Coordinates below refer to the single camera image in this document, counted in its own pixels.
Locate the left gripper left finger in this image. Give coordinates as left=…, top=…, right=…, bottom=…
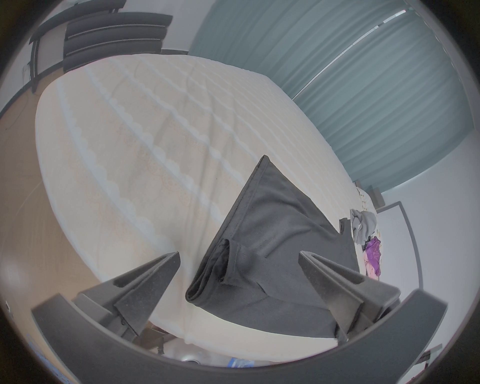
left=72, top=251, right=182, bottom=338

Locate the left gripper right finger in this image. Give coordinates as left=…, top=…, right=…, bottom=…
left=298, top=250, right=402, bottom=345

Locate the black T-shirt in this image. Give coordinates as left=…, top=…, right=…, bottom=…
left=185, top=154, right=361, bottom=339

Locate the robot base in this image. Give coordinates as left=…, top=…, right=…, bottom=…
left=146, top=322, right=271, bottom=373

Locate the purple garment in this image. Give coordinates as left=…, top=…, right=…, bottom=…
left=363, top=238, right=383, bottom=277

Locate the grey garment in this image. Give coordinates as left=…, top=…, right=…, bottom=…
left=349, top=209, right=378, bottom=245

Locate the grey bedside table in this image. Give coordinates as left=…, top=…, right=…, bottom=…
left=354, top=180, right=387, bottom=213

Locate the blue-green curtain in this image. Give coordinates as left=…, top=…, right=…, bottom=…
left=187, top=0, right=408, bottom=100
left=292, top=13, right=473, bottom=192

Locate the black chest of drawers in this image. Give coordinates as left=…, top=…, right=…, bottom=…
left=63, top=12, right=173, bottom=74

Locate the black dressing table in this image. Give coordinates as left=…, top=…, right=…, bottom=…
left=29, top=0, right=127, bottom=93

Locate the thin black cable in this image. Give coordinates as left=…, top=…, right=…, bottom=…
left=7, top=94, right=37, bottom=127

